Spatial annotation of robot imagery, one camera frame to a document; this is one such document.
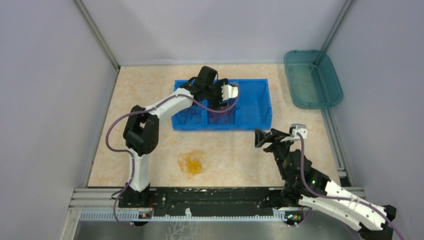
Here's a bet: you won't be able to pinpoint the yellow wire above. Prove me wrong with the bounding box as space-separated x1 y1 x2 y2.
176 149 210 180

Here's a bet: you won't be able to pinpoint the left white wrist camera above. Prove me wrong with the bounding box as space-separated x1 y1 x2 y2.
221 82 240 101

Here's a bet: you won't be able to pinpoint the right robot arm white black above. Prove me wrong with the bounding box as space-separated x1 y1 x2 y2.
254 124 397 240

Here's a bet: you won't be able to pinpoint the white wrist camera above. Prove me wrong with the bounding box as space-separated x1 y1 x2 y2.
289 123 308 139
221 82 240 101

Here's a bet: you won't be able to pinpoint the red wire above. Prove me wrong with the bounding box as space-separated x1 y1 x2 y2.
208 110 236 126

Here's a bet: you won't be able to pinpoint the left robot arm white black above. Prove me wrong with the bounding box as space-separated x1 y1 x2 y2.
119 66 239 207

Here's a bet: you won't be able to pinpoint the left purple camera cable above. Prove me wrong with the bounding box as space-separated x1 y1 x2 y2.
104 83 241 228

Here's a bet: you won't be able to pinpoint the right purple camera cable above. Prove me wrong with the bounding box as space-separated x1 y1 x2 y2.
296 132 407 240

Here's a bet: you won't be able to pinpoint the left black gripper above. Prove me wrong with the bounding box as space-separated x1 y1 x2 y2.
205 78 231 110

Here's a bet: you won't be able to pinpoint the blue three-compartment plastic bin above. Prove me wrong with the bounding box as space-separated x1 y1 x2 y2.
171 78 273 131

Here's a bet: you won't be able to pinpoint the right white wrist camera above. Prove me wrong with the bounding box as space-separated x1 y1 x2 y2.
289 123 308 139

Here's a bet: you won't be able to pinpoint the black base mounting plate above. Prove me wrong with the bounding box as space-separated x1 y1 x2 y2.
118 187 299 217

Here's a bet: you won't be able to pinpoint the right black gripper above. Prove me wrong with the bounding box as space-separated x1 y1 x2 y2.
254 126 295 180

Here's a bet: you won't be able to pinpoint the purple camera cable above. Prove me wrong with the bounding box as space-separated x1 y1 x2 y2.
104 83 241 228
296 132 407 240

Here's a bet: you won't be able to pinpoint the teal translucent plastic tub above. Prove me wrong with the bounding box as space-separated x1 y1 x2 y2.
283 50 344 110

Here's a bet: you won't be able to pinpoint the white cable duct strip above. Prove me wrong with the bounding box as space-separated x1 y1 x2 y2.
79 208 288 223

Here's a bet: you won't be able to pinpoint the aluminium frame rail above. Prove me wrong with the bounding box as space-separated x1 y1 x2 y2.
68 187 369 210

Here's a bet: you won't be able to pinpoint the purple thin wires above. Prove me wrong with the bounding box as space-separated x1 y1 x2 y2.
178 106 204 123

